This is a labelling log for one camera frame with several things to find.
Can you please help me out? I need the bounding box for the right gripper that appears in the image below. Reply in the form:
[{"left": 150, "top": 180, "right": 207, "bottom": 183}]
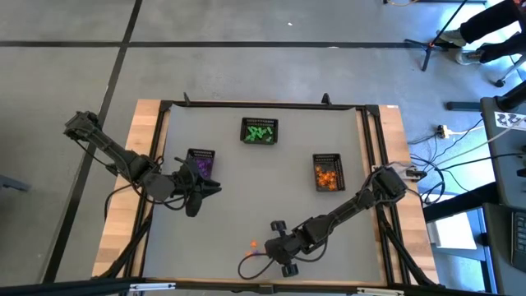
[{"left": 264, "top": 220, "right": 306, "bottom": 278}]

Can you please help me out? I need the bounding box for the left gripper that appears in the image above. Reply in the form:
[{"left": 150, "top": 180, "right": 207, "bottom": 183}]
[{"left": 172, "top": 157, "right": 224, "bottom": 219}]

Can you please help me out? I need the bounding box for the black plastic basket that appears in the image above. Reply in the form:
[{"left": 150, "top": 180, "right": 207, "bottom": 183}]
[
  {"left": 311, "top": 153, "right": 347, "bottom": 193},
  {"left": 239, "top": 117, "right": 279, "bottom": 146},
  {"left": 184, "top": 147, "right": 217, "bottom": 181}
]

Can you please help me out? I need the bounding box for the white panel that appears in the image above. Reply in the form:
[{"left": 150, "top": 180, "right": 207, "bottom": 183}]
[{"left": 426, "top": 207, "right": 488, "bottom": 264}]

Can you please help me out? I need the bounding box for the black desk beam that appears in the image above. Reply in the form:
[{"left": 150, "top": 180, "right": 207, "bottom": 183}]
[{"left": 422, "top": 182, "right": 501, "bottom": 223}]

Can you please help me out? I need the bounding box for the gray chair base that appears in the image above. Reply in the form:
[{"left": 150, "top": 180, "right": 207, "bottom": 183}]
[{"left": 0, "top": 173, "right": 31, "bottom": 192}]

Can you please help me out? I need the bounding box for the black floor stand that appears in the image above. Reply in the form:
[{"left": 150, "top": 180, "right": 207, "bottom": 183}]
[{"left": 446, "top": 80, "right": 526, "bottom": 113}]

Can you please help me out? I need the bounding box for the black desk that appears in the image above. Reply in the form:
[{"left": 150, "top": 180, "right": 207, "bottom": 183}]
[{"left": 479, "top": 96, "right": 526, "bottom": 296}]

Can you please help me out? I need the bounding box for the black keyboard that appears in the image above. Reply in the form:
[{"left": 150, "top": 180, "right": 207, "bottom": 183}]
[{"left": 510, "top": 210, "right": 526, "bottom": 273}]

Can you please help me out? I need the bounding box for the black tripod stand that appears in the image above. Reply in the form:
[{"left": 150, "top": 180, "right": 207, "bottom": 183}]
[{"left": 404, "top": 0, "right": 469, "bottom": 72}]

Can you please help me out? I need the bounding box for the white paper label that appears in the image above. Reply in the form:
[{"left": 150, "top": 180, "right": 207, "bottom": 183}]
[{"left": 494, "top": 110, "right": 526, "bottom": 132}]

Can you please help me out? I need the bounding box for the person's shoe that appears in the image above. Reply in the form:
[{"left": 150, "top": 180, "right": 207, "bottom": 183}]
[
  {"left": 454, "top": 49, "right": 486, "bottom": 66},
  {"left": 437, "top": 29, "right": 468, "bottom": 48}
]

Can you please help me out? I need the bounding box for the rolling chair base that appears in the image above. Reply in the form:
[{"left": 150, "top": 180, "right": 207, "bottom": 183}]
[{"left": 494, "top": 53, "right": 526, "bottom": 89}]

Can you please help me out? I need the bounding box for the person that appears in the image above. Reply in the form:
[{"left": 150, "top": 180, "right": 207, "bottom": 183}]
[{"left": 437, "top": 0, "right": 526, "bottom": 66}]

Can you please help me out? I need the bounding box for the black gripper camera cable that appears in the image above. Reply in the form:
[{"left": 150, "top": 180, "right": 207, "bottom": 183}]
[
  {"left": 237, "top": 252, "right": 275, "bottom": 281},
  {"left": 141, "top": 180, "right": 191, "bottom": 212}
]

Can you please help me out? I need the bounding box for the black aluminium rig frame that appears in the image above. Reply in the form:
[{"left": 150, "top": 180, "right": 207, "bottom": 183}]
[{"left": 0, "top": 92, "right": 526, "bottom": 296}]

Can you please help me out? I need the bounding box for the silver frame bracket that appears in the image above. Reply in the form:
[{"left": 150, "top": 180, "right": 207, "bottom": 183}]
[
  {"left": 355, "top": 287, "right": 406, "bottom": 296},
  {"left": 128, "top": 282, "right": 177, "bottom": 293}
]

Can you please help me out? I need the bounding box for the white cable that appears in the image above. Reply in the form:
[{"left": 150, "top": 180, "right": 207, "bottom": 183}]
[{"left": 445, "top": 118, "right": 526, "bottom": 160}]

